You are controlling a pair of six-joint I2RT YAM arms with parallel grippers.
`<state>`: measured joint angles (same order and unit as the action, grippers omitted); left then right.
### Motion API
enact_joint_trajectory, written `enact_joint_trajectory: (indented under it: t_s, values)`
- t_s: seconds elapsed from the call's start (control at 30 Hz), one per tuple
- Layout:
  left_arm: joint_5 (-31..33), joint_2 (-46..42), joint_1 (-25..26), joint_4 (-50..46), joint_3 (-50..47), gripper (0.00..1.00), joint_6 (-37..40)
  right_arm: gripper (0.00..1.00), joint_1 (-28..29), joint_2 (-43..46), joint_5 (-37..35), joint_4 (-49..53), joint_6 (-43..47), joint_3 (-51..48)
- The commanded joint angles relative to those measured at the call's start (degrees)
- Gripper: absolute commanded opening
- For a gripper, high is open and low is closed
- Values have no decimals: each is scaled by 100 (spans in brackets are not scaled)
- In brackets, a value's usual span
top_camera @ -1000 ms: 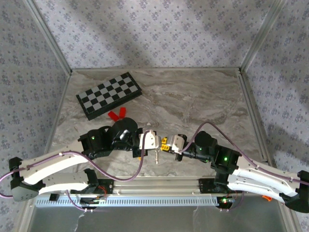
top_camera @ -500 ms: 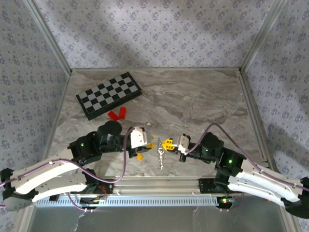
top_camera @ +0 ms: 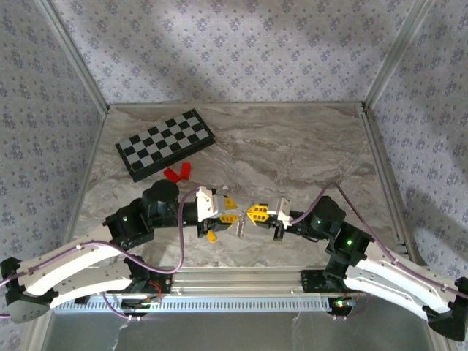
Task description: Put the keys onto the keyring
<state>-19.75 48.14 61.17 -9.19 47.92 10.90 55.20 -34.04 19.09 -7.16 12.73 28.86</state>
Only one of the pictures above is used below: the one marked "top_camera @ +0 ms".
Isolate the black grey folding chessboard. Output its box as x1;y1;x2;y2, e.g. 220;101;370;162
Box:
115;108;216;183

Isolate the grey metal sheet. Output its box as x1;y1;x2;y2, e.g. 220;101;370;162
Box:
36;310;445;351

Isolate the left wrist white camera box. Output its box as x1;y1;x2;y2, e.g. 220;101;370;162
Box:
196;186;227;222

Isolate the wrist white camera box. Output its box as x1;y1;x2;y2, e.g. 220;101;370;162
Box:
196;186;227;222
268;197;295;226

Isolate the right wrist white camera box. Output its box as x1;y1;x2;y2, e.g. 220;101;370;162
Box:
268;197;295;226

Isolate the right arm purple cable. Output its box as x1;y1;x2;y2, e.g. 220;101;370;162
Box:
290;181;461;322

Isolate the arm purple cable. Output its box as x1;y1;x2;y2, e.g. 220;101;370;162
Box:
290;181;461;322
0;188;202;322

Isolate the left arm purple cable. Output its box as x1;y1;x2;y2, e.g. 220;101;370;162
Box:
0;188;202;322

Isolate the wide aluminium frame rail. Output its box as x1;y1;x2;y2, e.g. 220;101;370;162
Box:
50;265;352;298

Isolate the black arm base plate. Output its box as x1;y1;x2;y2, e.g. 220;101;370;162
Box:
144;271;173;294
300;269;332;294

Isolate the grey slotted cable duct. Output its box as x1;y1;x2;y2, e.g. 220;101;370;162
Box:
53;295;336;314

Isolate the aluminium frame post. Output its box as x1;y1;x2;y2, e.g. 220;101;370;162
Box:
36;0;110;113
363;0;436;110

